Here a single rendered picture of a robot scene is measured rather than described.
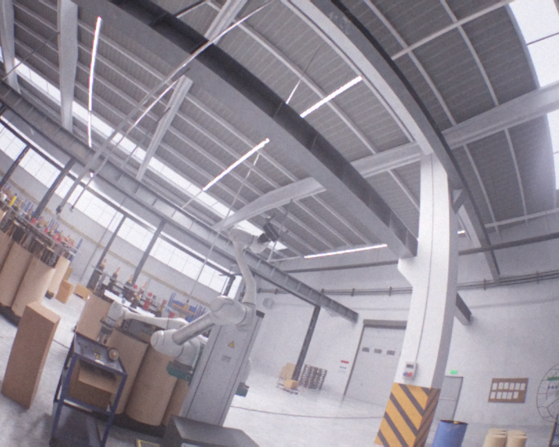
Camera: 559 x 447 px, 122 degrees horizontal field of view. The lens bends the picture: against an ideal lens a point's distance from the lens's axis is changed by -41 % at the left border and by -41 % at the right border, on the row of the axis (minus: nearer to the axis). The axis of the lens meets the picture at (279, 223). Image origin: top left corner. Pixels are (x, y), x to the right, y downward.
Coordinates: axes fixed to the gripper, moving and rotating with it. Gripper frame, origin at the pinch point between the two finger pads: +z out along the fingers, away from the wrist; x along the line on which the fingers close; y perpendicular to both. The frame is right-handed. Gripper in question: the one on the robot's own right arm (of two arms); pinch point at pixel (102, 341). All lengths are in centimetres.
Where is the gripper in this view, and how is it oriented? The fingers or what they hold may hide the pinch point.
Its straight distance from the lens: 240.8
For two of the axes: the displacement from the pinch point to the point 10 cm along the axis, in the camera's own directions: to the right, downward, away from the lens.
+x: -1.2, 4.3, 8.9
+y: 9.4, 3.4, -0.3
